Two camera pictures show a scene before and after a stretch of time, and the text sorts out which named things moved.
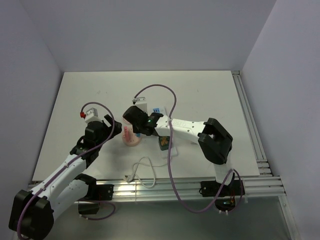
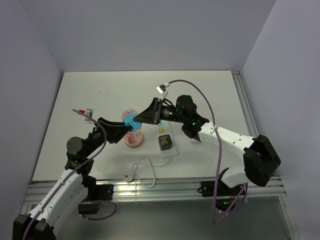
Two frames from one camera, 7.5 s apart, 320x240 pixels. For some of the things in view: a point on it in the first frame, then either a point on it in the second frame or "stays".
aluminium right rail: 251,125 stays
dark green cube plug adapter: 164,142 stays
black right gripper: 135,129 to 152,114
